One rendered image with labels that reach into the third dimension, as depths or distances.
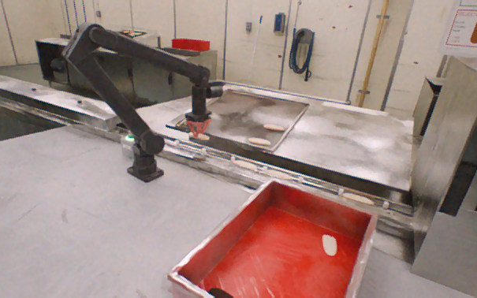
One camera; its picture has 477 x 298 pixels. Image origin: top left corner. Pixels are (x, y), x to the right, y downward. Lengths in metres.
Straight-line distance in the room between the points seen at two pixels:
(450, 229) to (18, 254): 1.01
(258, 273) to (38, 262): 0.52
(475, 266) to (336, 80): 4.06
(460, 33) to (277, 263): 1.38
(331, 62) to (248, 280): 4.21
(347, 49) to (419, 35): 0.91
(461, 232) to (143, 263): 0.73
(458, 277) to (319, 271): 0.32
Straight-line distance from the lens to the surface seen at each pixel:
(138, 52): 0.98
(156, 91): 4.16
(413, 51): 4.32
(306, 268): 0.79
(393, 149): 1.33
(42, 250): 0.90
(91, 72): 0.94
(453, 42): 1.76
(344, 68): 4.69
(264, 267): 0.76
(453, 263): 0.87
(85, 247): 0.86
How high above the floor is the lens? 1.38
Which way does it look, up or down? 25 degrees down
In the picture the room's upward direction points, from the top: 4 degrees clockwise
